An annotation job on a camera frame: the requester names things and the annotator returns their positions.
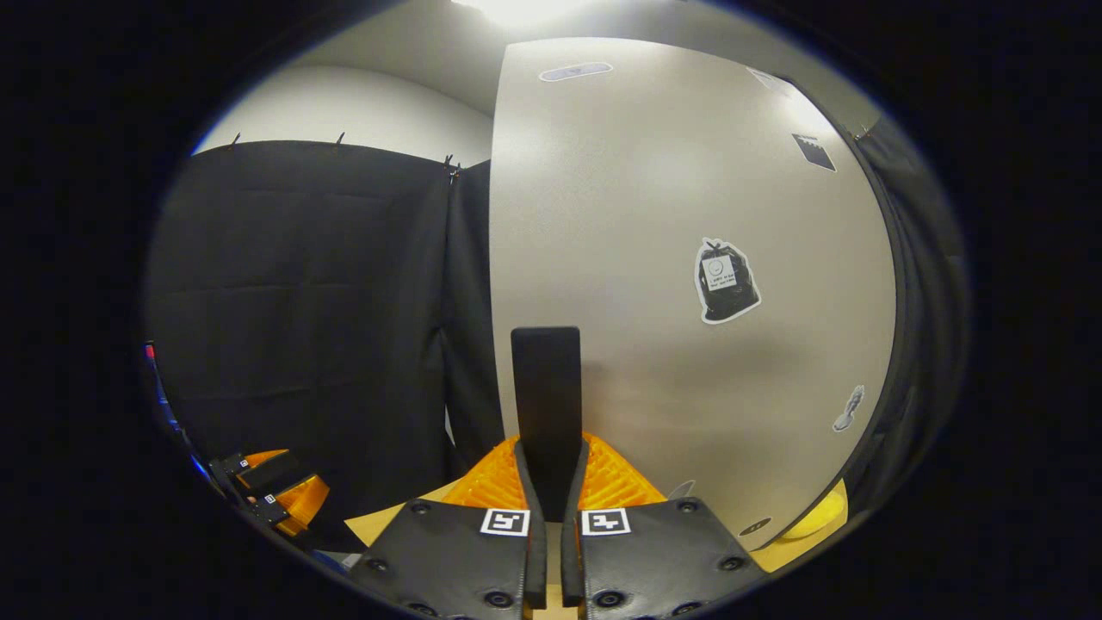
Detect yellow plush object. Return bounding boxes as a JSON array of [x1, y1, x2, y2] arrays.
[[779, 480, 851, 542]]

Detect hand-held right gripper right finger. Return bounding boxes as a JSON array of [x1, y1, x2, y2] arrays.
[[561, 431, 767, 620]]

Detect large ceiling light panel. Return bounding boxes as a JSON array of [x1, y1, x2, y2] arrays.
[[452, 0, 595, 27]]

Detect black backdrop cloth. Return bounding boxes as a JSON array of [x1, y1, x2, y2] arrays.
[[145, 116, 974, 552]]

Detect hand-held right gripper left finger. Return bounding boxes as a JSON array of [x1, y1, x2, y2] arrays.
[[349, 435, 549, 620]]

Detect grey cabinet door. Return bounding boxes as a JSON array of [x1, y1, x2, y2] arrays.
[[488, 36, 899, 552]]

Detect black door handle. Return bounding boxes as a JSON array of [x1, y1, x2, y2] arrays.
[[511, 326, 583, 523]]

